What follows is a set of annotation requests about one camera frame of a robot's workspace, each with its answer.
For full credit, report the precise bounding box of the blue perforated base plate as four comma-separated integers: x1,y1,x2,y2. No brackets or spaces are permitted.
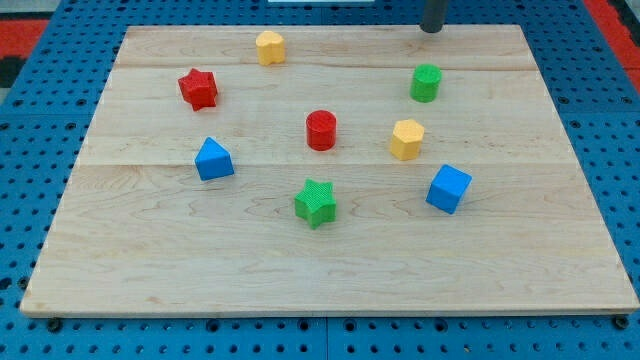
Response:
1,1,639,359

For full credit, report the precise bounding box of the red cylinder block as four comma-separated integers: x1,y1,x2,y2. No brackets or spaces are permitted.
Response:
306,110,337,151

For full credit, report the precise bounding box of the yellow hexagon block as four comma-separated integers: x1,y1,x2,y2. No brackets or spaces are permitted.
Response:
389,119,425,161

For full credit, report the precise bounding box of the yellow heart block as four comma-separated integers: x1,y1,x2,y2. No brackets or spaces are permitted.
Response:
255,30,286,66

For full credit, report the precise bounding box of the green star block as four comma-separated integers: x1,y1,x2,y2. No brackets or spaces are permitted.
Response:
294,179,337,229

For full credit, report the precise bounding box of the wooden board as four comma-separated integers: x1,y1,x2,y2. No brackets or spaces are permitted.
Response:
21,25,639,318

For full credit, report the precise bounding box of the red star block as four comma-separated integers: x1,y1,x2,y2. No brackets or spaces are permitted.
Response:
178,68,218,111

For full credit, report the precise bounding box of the blue triangle block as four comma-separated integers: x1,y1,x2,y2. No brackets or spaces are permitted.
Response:
194,137,235,181

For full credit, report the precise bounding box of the green cylinder block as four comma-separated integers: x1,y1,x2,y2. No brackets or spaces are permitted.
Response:
410,64,442,103

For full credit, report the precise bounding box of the blue cube block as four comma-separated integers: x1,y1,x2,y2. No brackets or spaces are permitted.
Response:
425,164,472,214

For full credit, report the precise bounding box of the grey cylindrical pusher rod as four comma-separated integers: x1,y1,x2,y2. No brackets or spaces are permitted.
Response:
419,0,449,33

